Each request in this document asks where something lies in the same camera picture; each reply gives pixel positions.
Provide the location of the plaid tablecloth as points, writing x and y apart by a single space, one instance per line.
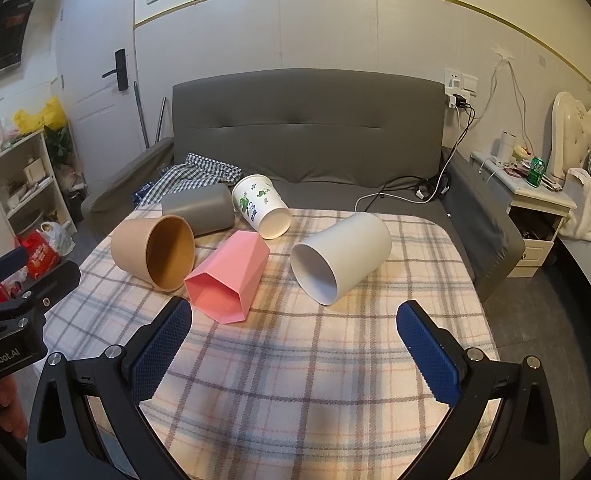
285 365

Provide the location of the grey sofa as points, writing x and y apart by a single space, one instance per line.
300 130

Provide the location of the white bed blanket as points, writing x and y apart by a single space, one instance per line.
588 210

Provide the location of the checked cloth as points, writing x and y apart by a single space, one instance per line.
203 170

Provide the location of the plain white cup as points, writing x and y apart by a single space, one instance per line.
350 242

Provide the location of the person's left hand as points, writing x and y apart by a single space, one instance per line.
11 402

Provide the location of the pink hexagonal cup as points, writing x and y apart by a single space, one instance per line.
240 260

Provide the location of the wall socket panel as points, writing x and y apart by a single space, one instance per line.
460 81

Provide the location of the grey cup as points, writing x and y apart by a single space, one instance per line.
200 207

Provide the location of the white storage shelf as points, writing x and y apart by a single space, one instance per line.
27 180

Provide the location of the brown paper cup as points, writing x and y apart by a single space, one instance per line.
133 250

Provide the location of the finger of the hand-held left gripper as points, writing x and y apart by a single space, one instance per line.
2 266
55 280

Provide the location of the white leaf-print paper cup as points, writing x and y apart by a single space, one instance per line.
258 200

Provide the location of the yellow plastic bag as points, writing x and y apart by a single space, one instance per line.
50 115

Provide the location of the white nightstand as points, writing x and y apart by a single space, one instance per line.
538 202

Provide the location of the black wall appliance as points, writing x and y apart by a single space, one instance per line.
0 35

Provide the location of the red plastic bag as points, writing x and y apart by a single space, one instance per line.
39 257

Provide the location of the plugged charger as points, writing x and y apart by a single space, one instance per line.
458 101

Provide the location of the green can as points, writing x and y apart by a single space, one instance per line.
536 172

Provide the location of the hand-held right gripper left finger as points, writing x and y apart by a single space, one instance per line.
159 351

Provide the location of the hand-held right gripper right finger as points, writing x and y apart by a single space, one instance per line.
428 357

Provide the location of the white plastic bag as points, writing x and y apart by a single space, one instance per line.
60 237

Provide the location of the white bed headboard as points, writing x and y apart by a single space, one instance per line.
570 125

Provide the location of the white door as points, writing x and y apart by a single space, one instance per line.
92 125

